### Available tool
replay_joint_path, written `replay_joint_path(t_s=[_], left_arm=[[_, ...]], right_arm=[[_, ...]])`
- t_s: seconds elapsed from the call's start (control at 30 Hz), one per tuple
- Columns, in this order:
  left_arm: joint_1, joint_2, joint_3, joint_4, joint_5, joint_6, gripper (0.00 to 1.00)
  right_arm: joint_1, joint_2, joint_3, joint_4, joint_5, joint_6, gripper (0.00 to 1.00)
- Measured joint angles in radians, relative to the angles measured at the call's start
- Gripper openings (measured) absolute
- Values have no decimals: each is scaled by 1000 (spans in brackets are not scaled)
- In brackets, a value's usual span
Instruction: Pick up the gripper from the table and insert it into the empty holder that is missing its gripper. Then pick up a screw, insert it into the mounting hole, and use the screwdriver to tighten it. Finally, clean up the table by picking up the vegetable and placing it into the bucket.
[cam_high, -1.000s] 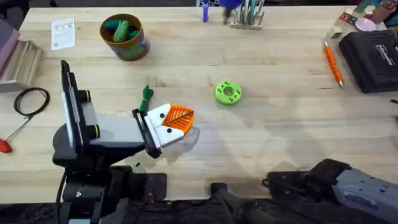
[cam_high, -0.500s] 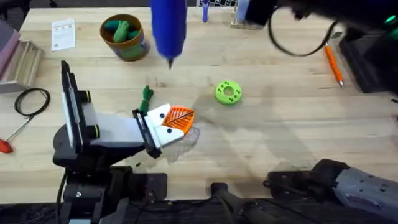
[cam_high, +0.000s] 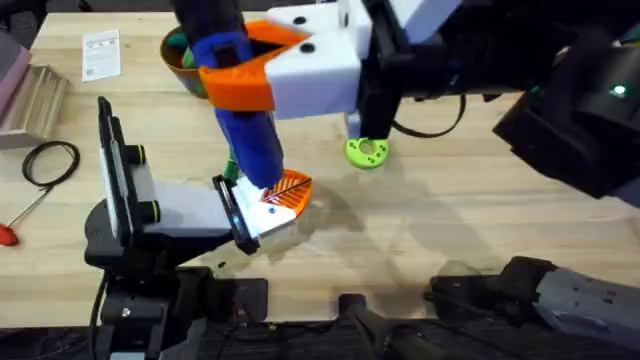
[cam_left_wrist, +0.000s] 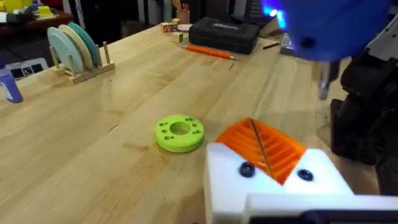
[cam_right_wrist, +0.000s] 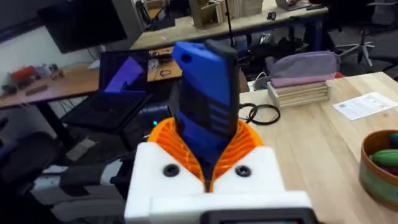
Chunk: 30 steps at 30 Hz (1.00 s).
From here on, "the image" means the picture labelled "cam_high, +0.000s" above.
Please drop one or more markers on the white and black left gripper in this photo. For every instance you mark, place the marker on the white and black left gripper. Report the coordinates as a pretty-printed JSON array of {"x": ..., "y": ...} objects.
[{"x": 190, "y": 210}]

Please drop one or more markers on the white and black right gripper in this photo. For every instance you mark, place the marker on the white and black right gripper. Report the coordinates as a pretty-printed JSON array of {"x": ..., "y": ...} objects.
[{"x": 385, "y": 75}]

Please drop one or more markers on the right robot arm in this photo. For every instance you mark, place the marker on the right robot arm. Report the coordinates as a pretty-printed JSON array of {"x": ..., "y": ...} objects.
[{"x": 575, "y": 140}]

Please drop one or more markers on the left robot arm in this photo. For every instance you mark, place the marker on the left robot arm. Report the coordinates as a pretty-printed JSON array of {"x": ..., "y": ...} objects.
[{"x": 130, "y": 315}]

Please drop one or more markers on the green toy vegetable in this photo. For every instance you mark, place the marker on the green toy vegetable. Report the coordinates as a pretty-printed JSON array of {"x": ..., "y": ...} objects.
[{"x": 231, "y": 167}]

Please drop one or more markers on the green disc with holes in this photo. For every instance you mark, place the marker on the green disc with holes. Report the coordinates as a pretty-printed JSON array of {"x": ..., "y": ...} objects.
[{"x": 357, "y": 155}]

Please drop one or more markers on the brown tub with toys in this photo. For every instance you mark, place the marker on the brown tub with toys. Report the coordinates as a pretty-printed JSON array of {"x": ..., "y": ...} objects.
[{"x": 175, "y": 55}]

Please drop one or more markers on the black left wrist plate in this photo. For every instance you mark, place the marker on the black left wrist plate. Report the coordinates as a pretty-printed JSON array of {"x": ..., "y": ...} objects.
[{"x": 117, "y": 175}]

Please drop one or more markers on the white paper sheet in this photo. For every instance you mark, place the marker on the white paper sheet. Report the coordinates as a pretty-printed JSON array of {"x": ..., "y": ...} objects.
[{"x": 101, "y": 55}]

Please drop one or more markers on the pink foam block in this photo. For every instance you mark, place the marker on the pink foam block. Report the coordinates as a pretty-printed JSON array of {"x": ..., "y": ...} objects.
[{"x": 10, "y": 65}]

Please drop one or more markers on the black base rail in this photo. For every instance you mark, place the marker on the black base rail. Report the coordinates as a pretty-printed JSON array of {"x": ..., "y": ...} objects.
[{"x": 310, "y": 345}]

